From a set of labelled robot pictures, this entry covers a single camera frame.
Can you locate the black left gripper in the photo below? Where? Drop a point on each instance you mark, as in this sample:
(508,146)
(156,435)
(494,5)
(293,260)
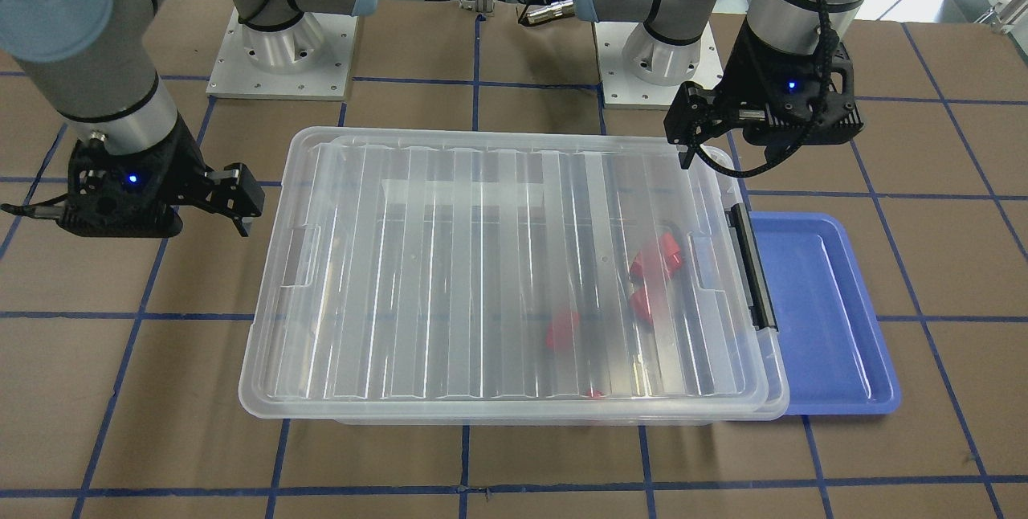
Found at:
(752,59)

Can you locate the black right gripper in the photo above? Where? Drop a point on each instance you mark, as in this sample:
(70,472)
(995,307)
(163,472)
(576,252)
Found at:
(183,159)

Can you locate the clear plastic box lid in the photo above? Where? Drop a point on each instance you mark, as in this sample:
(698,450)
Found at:
(327,171)

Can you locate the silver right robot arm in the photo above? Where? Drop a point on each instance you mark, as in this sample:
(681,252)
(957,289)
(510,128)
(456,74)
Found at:
(88,59)

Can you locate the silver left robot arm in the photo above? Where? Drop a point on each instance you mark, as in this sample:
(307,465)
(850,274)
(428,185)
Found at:
(793,26)

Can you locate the clear plastic storage box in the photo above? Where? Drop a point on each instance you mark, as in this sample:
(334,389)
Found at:
(447,295)

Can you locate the blue plastic tray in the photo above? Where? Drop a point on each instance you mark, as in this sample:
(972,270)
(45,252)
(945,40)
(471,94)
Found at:
(835,354)

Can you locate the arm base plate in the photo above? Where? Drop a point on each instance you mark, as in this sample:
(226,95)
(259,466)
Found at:
(640,73)
(308,61)

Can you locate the black box latch handle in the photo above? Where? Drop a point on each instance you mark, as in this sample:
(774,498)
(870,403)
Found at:
(752,272)

